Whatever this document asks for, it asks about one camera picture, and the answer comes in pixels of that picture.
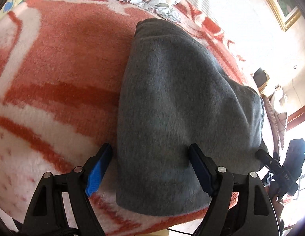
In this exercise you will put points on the orange white patterned blanket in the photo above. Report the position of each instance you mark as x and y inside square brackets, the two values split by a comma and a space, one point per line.
[61, 68]

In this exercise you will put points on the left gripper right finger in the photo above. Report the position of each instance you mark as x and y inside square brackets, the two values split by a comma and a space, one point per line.
[239, 205]

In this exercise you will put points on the pink quilted bedding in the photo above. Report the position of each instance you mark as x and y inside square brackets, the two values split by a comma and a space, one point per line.
[278, 122]

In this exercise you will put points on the grey sweatpants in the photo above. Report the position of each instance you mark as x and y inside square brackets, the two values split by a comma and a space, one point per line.
[175, 93]

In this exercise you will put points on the gold framed floral painting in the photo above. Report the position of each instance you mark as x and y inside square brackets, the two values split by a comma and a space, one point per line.
[286, 12]

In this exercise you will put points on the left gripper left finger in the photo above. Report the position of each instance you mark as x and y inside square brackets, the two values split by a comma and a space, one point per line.
[46, 213]

